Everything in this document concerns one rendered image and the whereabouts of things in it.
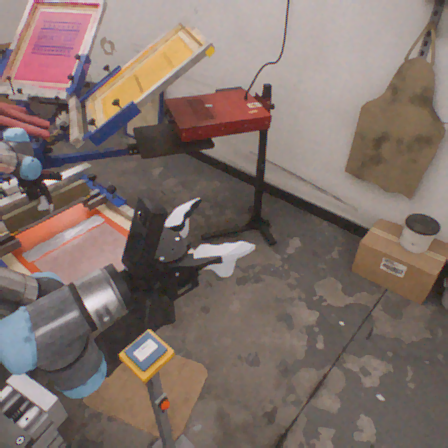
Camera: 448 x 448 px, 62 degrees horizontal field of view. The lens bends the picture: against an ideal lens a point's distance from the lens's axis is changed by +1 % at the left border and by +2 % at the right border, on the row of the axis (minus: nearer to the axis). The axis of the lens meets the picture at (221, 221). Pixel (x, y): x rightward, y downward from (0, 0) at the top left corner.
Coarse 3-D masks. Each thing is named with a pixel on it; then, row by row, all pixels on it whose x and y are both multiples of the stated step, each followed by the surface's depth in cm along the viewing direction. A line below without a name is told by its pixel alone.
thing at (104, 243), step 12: (60, 216) 172; (72, 216) 172; (84, 216) 172; (60, 228) 165; (96, 228) 165; (108, 228) 165; (120, 228) 165; (72, 240) 159; (84, 240) 159; (96, 240) 159; (108, 240) 159; (120, 240) 159; (96, 252) 154; (108, 252) 154; (120, 252) 154; (120, 264) 148
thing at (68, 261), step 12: (36, 228) 165; (48, 228) 165; (24, 240) 159; (36, 240) 159; (12, 252) 154; (24, 252) 154; (48, 252) 154; (60, 252) 154; (72, 252) 154; (84, 252) 153; (24, 264) 149; (36, 264) 148; (48, 264) 148; (60, 264) 148; (72, 264) 148; (84, 264) 148; (96, 264) 148; (60, 276) 144; (72, 276) 144
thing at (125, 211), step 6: (108, 204) 177; (114, 210) 175; (120, 210) 171; (126, 210) 170; (132, 210) 170; (126, 216) 170; (132, 216) 167; (0, 222) 163; (0, 228) 161; (0, 234) 162; (192, 252) 149; (126, 312) 130; (108, 324) 126; (102, 330) 125
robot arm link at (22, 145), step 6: (6, 132) 130; (12, 132) 130; (18, 132) 130; (24, 132) 132; (6, 138) 129; (12, 138) 129; (18, 138) 130; (24, 138) 132; (12, 144) 130; (18, 144) 131; (24, 144) 133; (30, 144) 135; (18, 150) 131; (24, 150) 133; (30, 150) 136; (30, 156) 136
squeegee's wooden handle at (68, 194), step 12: (84, 180) 161; (60, 192) 155; (72, 192) 159; (84, 192) 163; (36, 204) 149; (60, 204) 157; (12, 216) 143; (24, 216) 147; (36, 216) 151; (12, 228) 145
